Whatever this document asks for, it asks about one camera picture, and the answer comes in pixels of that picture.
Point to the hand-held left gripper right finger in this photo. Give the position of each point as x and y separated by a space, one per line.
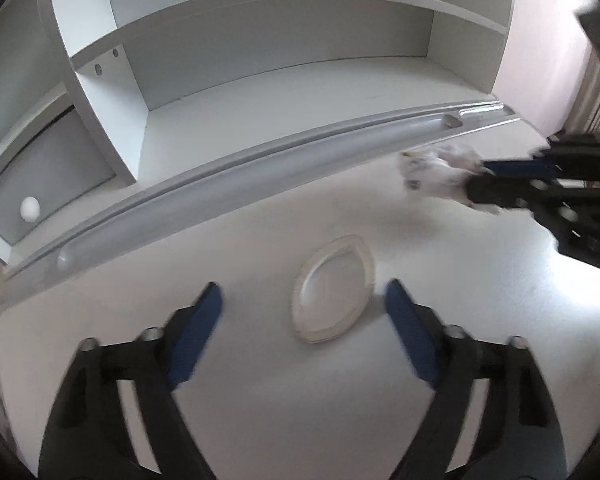
410 335

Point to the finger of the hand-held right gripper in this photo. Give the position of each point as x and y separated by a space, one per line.
520 168
500 195

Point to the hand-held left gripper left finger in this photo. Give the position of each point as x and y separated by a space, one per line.
197 335

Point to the white cloth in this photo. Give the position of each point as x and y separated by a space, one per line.
440 170

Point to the striped curtain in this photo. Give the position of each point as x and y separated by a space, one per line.
595 105

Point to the white drawer knob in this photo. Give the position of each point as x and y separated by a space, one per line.
30 208

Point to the grey hutch drawer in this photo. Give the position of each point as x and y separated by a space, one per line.
45 170

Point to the white desk hutch shelf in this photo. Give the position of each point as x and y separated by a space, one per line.
280 25

